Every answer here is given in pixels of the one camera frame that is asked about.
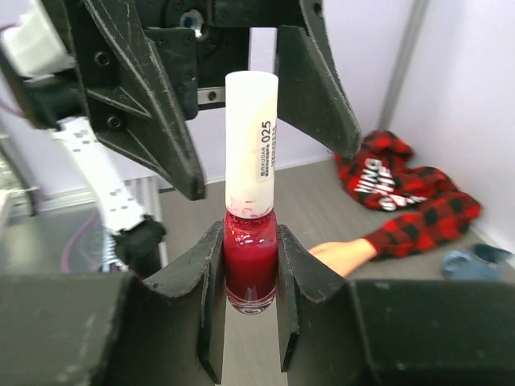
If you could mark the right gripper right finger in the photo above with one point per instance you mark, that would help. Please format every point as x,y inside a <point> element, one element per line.
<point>333,331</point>

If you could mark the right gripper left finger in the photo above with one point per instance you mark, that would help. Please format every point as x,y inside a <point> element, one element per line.
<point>116,329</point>

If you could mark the mannequin hand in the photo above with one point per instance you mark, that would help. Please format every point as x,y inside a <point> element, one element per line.
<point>344,257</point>

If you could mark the white nail polish cap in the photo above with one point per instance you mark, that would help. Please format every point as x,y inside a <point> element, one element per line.
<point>251,104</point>

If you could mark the red black plaid shirt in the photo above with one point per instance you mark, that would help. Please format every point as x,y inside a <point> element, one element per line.
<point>432,210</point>

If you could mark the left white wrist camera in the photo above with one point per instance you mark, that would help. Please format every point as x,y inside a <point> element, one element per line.
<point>37,67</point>

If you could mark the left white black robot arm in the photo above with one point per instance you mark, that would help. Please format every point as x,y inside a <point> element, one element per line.
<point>137,234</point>

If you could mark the blue ceramic jug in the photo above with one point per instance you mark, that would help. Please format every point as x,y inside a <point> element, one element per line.
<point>478,262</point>

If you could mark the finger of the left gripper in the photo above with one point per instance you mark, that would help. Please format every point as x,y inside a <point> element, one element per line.
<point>310,95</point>

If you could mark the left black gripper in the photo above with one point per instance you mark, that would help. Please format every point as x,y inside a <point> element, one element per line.
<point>127,93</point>

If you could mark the red nail polish bottle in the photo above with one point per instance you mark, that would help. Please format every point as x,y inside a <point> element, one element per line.
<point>250,248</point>

